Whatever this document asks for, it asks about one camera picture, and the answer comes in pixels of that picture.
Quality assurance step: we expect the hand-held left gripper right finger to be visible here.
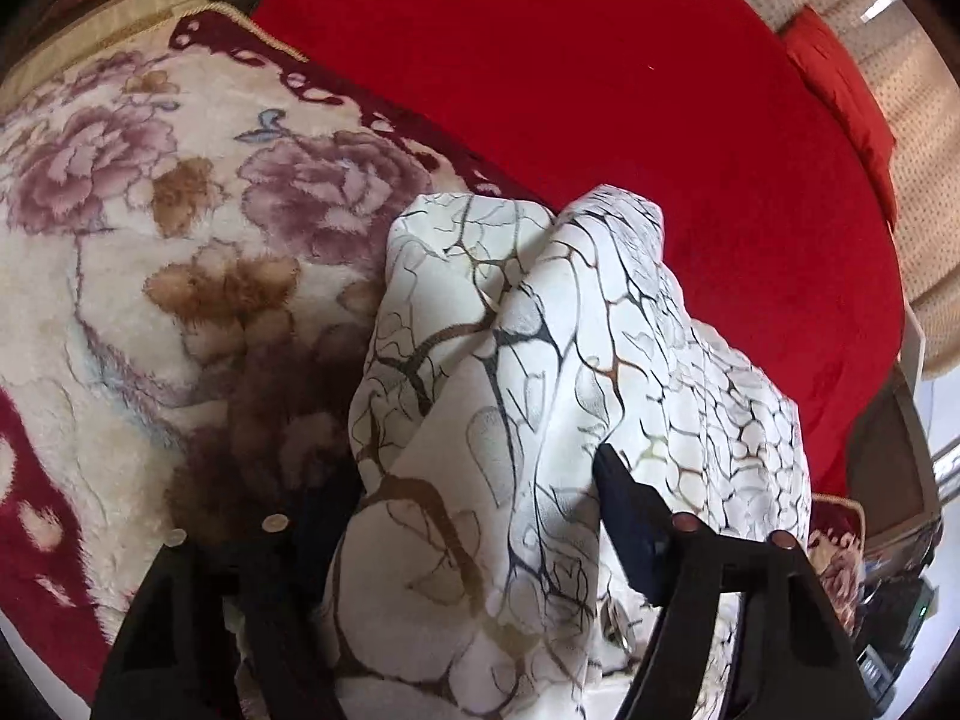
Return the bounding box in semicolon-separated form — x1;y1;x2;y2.
592;444;875;720

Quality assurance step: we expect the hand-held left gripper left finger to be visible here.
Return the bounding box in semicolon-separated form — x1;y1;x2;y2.
90;457;368;720

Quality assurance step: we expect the white crackle-print garment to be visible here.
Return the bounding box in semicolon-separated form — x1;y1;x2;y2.
236;184;815;720

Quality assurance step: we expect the wooden nightstand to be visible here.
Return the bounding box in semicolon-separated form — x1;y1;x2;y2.
844;375;947;545

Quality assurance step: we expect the black electronic device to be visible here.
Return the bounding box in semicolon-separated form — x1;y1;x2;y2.
855;577;940;691

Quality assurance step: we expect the floral plush blanket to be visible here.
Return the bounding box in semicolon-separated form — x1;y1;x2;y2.
0;4;867;698

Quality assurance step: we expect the red bedsheet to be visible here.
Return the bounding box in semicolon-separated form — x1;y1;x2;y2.
251;0;905;496

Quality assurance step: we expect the red pillow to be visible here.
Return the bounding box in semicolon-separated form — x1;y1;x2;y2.
780;6;899;222

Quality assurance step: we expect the beige satin pillow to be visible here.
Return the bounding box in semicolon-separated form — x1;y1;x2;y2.
0;0;256;113

